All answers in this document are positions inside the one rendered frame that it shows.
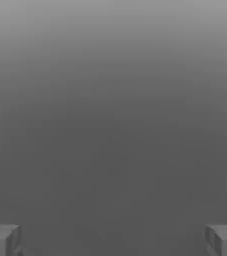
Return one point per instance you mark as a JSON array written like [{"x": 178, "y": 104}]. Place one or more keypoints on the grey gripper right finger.
[{"x": 226, "y": 242}]

